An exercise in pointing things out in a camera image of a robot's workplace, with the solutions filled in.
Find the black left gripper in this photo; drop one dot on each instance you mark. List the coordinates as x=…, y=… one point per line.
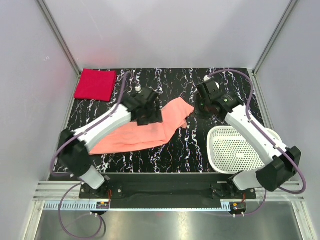
x=156, y=117

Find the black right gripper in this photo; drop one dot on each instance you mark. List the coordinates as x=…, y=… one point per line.
x=200, y=100

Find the salmon pink t shirt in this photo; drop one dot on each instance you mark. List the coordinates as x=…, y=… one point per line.
x=131, y=137

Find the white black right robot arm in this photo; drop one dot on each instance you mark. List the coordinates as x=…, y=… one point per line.
x=280, y=162

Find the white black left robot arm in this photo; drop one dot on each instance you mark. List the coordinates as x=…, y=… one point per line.
x=75, y=145

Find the white perforated plastic basket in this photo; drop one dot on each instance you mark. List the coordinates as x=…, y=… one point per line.
x=229, y=153

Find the folded red t shirt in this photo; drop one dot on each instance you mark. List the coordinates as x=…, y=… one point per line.
x=96, y=85

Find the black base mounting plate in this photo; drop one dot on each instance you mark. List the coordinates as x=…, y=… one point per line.
x=192, y=189

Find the right aluminium frame post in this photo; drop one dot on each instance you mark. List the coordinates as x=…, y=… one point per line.
x=276, y=33

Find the aluminium frame post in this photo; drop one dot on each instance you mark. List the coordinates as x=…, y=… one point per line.
x=276, y=33
x=58, y=35

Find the white slotted cable duct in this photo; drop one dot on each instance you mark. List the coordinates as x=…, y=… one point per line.
x=116, y=206

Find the left aluminium frame post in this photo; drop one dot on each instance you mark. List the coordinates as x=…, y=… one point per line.
x=58, y=35

